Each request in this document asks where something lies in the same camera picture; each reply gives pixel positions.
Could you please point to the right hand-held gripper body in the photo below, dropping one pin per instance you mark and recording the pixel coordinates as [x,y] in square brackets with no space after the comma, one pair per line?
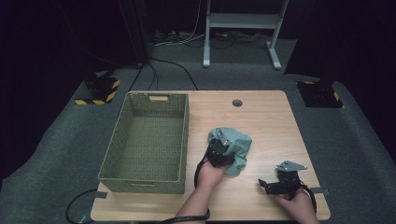
[288,183]

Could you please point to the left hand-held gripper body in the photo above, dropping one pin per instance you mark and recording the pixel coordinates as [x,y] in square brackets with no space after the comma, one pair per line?
[219,154]

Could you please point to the teal cloth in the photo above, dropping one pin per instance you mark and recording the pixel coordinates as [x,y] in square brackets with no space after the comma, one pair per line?
[241,146]

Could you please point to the green woven basket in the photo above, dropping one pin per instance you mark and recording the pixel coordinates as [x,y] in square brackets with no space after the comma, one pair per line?
[149,182]

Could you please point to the person's right hand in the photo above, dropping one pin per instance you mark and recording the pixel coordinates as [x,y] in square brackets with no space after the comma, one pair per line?
[300,208]

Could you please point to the grey tape strip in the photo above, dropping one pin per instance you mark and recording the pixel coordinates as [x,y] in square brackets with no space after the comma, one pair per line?
[319,190]
[100,194]

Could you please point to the black yellow striped stand base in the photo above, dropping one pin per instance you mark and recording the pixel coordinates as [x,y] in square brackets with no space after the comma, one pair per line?
[319,95]
[104,88]

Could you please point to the white metal stand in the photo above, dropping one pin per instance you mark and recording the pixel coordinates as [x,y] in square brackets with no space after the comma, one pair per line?
[243,21]

